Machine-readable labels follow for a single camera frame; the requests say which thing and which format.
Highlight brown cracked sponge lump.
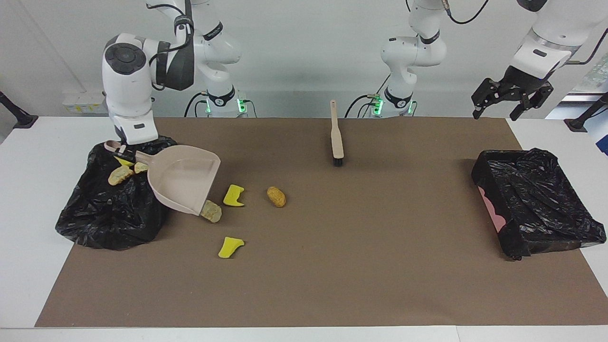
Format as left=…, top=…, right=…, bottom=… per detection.
left=266, top=186, right=287, bottom=208

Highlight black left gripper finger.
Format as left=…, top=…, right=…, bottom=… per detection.
left=510, top=85, right=554, bottom=122
left=471, top=77, right=504, bottom=119

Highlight black clamp stand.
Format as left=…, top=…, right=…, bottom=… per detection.
left=0, top=91, right=38, bottom=130
left=564, top=93, right=608, bottom=133

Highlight brown table mat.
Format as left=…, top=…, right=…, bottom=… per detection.
left=35, top=117, right=608, bottom=328

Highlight beige plastic dustpan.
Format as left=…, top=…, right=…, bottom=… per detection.
left=104, top=140, right=222, bottom=217

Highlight pink plastic bin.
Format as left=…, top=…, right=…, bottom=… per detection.
left=477, top=186, right=508, bottom=233

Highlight white power strip box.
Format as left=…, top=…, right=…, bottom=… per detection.
left=62, top=91, right=114, bottom=114

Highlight yellow notched sponge piece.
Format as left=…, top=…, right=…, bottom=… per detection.
left=223, top=184, right=246, bottom=207

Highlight yellow sponge wedge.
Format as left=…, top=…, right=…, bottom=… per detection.
left=218, top=236, right=246, bottom=259

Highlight black plastic trash bag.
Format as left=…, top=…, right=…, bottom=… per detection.
left=471, top=148, right=607, bottom=261
left=56, top=134, right=184, bottom=251

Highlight orange striped sponge chunk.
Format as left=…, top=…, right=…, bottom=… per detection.
left=108, top=166, right=134, bottom=186

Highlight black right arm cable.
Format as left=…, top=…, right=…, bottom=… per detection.
left=145, top=0, right=193, bottom=65

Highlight beige hand brush black bristles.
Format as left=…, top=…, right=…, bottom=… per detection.
left=330, top=99, right=345, bottom=167

